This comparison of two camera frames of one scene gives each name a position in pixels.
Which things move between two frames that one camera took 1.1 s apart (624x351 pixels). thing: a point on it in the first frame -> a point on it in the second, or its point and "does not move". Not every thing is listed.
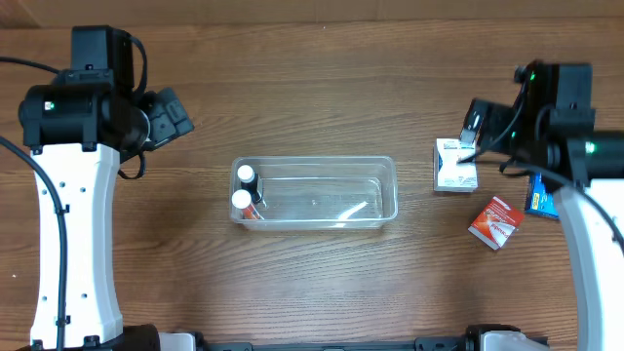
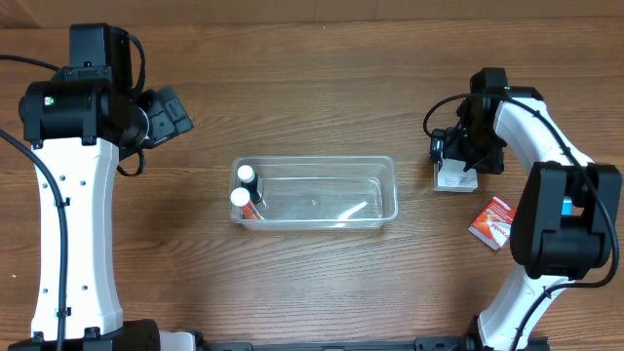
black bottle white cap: x=249 y=180 does not move
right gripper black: x=477 y=123 -> x=458 y=149
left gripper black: x=172 y=117 does not move
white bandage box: x=454 y=166 does not move
